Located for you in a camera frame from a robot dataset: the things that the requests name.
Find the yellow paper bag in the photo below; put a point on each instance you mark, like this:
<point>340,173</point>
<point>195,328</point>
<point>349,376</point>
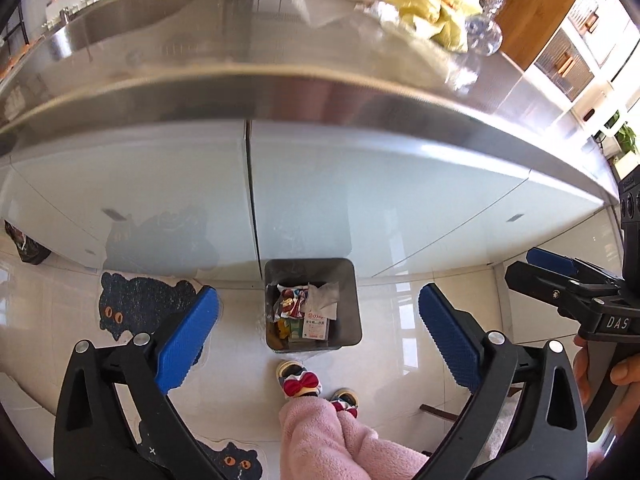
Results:
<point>440,20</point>

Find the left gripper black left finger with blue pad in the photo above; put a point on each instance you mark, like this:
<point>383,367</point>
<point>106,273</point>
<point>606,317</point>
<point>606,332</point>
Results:
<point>114,418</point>

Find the green potted plant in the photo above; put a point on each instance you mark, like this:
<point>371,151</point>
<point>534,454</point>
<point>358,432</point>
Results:
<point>626,139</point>

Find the stainless steel sink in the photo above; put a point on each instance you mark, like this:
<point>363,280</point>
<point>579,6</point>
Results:
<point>109,18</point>

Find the clear plastic bottle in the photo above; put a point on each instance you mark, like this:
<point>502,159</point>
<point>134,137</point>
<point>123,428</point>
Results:
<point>483,38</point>

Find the black cat floor mat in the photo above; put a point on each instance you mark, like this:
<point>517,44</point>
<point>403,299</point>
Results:
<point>138,305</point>

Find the white cabinet door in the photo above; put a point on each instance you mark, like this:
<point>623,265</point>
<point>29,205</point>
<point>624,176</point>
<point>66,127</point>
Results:
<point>396,205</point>
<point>167,199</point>

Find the person's right hand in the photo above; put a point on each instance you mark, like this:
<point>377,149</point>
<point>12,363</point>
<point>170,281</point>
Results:
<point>627,373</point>

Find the white cabinet door right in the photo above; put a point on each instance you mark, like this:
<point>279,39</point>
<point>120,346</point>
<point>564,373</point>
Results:
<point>396,205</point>

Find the red white snack wrapper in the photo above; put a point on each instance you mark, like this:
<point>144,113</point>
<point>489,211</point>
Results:
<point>290,302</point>

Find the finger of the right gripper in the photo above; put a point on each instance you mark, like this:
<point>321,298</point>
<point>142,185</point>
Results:
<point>543,265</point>
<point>569,297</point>

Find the pink fluffy trouser leg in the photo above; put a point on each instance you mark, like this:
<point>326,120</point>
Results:
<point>319,442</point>

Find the red bow slipper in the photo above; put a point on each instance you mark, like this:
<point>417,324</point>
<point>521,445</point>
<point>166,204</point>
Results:
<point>296,381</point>
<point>345,400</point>

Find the clear plastic wrapper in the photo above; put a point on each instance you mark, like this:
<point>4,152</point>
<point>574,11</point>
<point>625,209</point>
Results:
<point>384,13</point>

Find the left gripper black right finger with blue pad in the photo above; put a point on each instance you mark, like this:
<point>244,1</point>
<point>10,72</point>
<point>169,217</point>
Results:
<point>524,417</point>

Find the white plastic wrapper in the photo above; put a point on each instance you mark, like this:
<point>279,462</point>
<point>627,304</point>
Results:
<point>323,300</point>

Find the small black cat mat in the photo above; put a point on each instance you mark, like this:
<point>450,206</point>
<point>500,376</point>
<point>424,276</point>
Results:
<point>233,462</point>

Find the white cabinet door left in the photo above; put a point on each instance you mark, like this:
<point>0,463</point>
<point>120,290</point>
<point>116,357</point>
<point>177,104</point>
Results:
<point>167,199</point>

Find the grey square trash bin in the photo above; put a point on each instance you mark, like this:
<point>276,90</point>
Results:
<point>312,333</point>

